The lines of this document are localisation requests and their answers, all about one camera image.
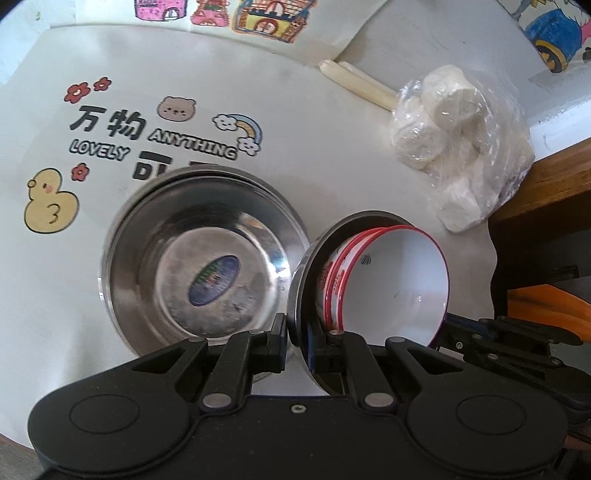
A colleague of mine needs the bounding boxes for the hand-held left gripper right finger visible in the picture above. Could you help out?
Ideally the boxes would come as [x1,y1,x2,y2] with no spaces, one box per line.
[307,318,465,414]

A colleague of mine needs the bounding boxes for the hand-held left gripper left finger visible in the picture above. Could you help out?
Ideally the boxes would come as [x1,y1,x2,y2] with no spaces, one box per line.
[130,313,289,414]

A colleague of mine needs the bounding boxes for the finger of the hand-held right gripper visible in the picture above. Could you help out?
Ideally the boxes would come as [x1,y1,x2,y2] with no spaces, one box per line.
[445,313,583,348]
[455,339,583,393]

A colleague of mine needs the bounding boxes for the deep stainless steel bowl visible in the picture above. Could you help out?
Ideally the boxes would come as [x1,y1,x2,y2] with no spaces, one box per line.
[286,211,419,398]

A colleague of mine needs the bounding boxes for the white ceramic bowl red rim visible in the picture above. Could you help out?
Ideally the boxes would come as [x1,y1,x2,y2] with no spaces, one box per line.
[318,226,407,332]
[330,226,450,348]

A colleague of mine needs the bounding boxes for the steel plate with blue sticker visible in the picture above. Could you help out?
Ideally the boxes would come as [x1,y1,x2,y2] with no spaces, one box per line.
[105,173,309,370]

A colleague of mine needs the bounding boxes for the large stainless steel bowl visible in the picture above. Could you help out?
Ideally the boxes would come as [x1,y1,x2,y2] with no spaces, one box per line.
[102,165,312,374]

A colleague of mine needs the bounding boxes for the orange plastic object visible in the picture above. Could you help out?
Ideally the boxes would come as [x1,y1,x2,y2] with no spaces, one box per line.
[507,285,591,329]

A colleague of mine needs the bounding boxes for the plastic bag of white rolls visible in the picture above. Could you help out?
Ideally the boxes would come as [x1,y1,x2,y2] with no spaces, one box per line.
[388,65,536,234]

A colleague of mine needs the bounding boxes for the white printed table mat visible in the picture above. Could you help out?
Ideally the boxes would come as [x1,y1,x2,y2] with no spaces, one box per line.
[0,18,536,453]

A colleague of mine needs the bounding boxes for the white chopsticks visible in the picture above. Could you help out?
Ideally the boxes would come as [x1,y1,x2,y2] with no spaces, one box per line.
[318,61,395,112]

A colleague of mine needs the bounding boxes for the white candle stick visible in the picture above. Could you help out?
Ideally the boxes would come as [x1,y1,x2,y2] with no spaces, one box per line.
[333,59,399,100]

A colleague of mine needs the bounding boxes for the brown wooden frame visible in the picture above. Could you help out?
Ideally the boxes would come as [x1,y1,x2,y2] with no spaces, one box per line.
[487,138,591,287]

